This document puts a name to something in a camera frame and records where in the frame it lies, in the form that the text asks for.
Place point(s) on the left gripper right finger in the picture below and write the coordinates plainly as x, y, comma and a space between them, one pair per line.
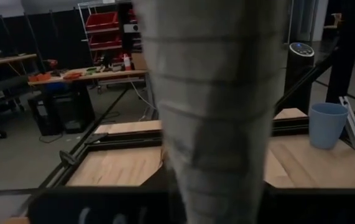
320, 208

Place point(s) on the black computer case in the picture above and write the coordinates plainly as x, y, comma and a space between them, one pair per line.
71, 109

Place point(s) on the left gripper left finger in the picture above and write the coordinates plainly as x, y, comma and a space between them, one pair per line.
102, 208

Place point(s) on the black aluminium frame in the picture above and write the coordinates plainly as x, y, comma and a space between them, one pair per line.
127, 140

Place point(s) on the wooden-top desk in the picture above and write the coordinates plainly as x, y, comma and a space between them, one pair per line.
6, 59

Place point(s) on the white spray bottle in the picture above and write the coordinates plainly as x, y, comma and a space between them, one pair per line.
127, 63

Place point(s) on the light blue cup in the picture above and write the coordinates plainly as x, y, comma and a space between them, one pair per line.
328, 127

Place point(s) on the black tower air purifier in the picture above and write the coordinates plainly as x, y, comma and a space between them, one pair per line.
298, 81

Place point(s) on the wooden worktable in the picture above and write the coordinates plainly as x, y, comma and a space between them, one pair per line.
115, 74

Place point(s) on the red storage bin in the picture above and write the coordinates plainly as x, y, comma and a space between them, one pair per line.
105, 42
102, 21

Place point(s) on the brown cardboard box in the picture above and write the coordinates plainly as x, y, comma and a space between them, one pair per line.
139, 61

